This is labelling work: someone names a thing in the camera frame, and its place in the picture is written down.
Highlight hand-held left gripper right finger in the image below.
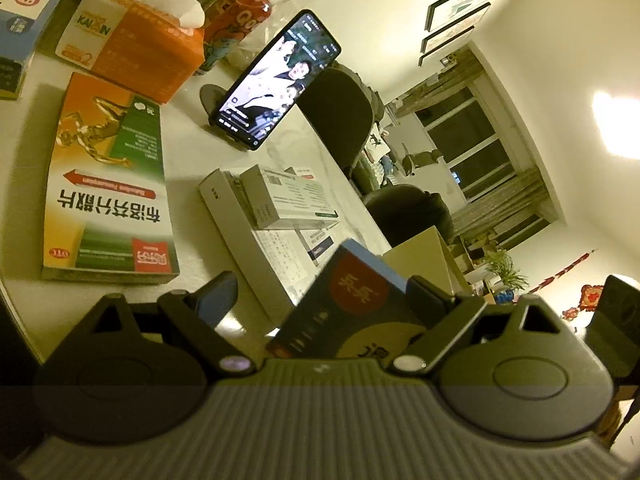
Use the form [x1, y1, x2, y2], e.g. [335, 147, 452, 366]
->
[392, 275, 573, 376]

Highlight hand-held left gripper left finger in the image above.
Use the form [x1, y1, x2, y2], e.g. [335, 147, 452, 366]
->
[75, 270, 256, 378]

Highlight beige cardboard storage box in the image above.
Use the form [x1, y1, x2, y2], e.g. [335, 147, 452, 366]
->
[382, 225, 473, 296]

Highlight blue box red circle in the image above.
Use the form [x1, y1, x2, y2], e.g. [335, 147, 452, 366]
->
[265, 239, 431, 360]

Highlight white teal medicine box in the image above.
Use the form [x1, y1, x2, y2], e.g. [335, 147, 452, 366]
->
[239, 164, 341, 231]

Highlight orange green medicine box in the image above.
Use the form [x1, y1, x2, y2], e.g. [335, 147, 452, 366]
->
[41, 71, 182, 286]

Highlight white marble desktop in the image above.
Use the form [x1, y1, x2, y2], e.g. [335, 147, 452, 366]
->
[0, 35, 396, 366]

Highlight long white medicine box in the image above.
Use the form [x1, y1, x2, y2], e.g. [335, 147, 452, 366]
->
[198, 167, 346, 321]

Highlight green potted plant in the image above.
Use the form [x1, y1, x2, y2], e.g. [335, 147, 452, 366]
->
[482, 247, 531, 306]

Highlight dark round-backed chair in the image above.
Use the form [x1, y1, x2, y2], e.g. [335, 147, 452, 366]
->
[362, 184, 456, 248]

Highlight white blue-striped small box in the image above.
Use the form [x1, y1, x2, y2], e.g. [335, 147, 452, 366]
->
[294, 225, 342, 267]

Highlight grey patterned curtain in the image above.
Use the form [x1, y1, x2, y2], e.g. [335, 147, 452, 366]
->
[450, 167, 558, 251]
[385, 45, 488, 116]

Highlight grey office chair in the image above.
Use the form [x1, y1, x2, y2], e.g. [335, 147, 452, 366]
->
[400, 149, 446, 177]

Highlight large dark window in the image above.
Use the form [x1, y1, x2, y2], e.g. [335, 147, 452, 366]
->
[415, 85, 521, 201]

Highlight white printed pillow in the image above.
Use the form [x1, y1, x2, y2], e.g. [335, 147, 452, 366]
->
[366, 132, 392, 160]

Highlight black round phone stand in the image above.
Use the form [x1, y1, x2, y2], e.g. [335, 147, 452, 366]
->
[199, 84, 236, 128]

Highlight dark armchair with legs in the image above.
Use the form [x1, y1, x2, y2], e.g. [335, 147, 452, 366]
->
[297, 66, 386, 171]

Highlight black smartphone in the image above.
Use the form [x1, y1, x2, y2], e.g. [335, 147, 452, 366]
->
[210, 9, 342, 152]

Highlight black framed pale picture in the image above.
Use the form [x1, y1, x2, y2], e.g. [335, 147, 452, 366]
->
[417, 25, 476, 67]

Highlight orange white open box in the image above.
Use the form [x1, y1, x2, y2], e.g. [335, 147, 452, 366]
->
[54, 0, 207, 106]

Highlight black framed pink picture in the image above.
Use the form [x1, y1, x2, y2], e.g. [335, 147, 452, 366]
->
[420, 2, 493, 53]

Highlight clear bottle red label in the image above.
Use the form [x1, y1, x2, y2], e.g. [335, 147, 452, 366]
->
[204, 0, 275, 72]

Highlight light blue printed box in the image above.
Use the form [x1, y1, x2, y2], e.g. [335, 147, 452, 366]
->
[0, 0, 75, 101]

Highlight red knot wall decoration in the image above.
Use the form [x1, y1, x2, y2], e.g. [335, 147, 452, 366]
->
[562, 282, 606, 321]

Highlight red hanging string decoration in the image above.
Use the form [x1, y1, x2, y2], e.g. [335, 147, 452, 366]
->
[530, 247, 598, 296]

